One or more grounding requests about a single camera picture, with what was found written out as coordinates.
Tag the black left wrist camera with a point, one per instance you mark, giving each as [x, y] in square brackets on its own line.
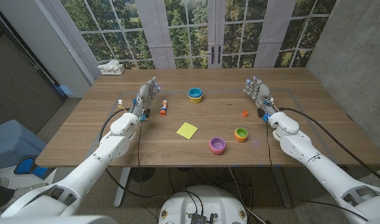
[145, 114]

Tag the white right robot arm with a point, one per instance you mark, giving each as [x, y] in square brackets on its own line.
[317, 165]

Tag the person dark trouser leg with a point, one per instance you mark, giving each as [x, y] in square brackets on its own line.
[0, 194]

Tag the blue toy cup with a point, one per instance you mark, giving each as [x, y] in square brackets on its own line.
[195, 92]

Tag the yellow toy cup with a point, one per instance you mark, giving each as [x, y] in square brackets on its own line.
[195, 100]

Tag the white power strip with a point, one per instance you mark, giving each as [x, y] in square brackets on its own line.
[115, 71]

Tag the white table leg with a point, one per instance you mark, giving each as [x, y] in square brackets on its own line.
[121, 186]

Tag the small orange cap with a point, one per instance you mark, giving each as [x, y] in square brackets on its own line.
[245, 114]

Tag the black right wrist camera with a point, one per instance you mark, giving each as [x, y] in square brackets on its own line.
[261, 113]

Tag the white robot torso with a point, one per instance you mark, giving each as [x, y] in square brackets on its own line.
[205, 199]

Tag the black round fan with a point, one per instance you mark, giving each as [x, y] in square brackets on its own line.
[142, 174]

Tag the blue plastic bin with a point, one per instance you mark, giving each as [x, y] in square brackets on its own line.
[12, 143]

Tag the printed window forest backdrop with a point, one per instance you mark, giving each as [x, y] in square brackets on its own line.
[115, 31]

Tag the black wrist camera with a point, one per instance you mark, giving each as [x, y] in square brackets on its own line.
[261, 113]
[145, 114]

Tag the yellow sticky note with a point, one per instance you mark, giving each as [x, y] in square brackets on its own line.
[187, 130]

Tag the orange toy cup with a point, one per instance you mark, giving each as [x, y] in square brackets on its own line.
[239, 139]

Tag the grey sneaker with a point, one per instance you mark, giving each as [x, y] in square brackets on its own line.
[21, 189]

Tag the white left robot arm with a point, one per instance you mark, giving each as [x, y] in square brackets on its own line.
[93, 161]

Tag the purple toy cup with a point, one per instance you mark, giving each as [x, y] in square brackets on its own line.
[217, 143]

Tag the grey table leg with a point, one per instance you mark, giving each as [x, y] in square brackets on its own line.
[283, 189]

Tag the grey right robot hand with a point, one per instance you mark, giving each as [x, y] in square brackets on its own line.
[261, 93]

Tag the orange white glue stick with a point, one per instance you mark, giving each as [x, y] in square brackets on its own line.
[164, 107]

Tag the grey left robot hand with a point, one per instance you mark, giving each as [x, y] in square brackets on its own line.
[143, 99]

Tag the blue black foot pedal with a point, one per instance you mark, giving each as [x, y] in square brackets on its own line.
[25, 165]

